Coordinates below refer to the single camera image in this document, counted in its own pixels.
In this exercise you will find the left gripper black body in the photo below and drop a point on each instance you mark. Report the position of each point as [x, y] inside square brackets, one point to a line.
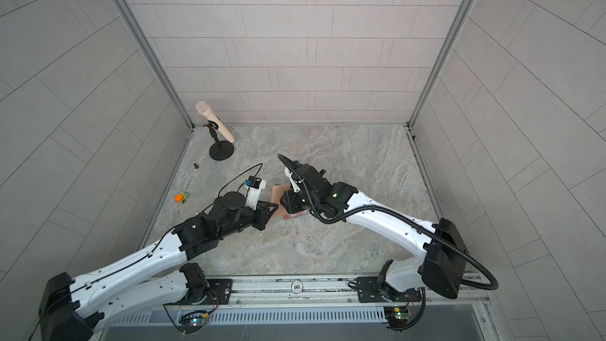
[246, 219]

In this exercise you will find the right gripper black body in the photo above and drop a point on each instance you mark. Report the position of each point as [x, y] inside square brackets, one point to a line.
[316, 199]

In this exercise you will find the clear acrylic card holder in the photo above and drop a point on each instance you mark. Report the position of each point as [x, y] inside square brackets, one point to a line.
[295, 215]

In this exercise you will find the pink leather card wallet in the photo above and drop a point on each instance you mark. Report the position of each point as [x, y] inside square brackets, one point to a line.
[277, 191]

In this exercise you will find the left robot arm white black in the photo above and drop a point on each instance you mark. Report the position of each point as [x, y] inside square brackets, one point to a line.
[164, 273]

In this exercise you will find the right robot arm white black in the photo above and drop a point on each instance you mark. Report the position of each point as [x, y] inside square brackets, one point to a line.
[439, 256]

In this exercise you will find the orange green toy car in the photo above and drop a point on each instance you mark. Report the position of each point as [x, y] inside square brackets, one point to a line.
[181, 198]

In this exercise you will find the black microphone stand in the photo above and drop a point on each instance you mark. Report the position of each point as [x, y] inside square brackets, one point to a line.
[220, 150]

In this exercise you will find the beige microphone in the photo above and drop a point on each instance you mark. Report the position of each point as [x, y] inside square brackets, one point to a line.
[205, 110]

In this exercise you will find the left circuit board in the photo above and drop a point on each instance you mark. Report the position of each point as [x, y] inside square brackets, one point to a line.
[194, 320]

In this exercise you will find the circuit board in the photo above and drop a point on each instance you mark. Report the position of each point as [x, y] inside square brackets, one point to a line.
[397, 318]
[194, 320]

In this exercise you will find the white ventilation grille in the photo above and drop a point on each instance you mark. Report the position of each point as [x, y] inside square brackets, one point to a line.
[266, 316]

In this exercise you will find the right circuit board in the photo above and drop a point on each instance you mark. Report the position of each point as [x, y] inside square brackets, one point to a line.
[397, 318]

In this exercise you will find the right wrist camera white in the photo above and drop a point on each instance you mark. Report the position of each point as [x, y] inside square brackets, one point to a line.
[295, 180]

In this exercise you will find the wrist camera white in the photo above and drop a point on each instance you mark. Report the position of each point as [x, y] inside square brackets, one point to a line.
[255, 186]
[295, 180]

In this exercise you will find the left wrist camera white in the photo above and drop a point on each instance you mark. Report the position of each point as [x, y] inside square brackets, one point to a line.
[255, 186]

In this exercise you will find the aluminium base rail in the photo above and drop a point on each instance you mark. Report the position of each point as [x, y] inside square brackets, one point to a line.
[328, 290]

